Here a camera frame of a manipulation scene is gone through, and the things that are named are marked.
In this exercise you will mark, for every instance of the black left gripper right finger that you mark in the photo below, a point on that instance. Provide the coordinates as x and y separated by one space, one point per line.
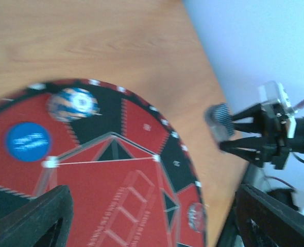
264 221

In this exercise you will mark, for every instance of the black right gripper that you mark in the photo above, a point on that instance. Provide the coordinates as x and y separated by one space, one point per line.
286 134

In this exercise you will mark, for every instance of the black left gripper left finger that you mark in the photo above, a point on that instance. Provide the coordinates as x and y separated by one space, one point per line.
35 221

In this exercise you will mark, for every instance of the clear dealer button disc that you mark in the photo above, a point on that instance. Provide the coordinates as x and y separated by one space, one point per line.
197 217

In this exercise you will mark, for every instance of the blue small blind button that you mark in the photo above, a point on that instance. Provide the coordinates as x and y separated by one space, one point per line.
28 141

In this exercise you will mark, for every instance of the blue orange ten chip stack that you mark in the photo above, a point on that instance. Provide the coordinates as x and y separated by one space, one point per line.
72 103

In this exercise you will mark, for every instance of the blue playing card deck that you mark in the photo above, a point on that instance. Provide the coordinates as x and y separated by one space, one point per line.
220 123

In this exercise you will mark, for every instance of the round red black poker mat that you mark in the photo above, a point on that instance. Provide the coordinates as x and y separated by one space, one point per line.
129 173

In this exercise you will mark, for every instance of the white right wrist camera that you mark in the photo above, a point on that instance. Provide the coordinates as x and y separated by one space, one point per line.
272 93

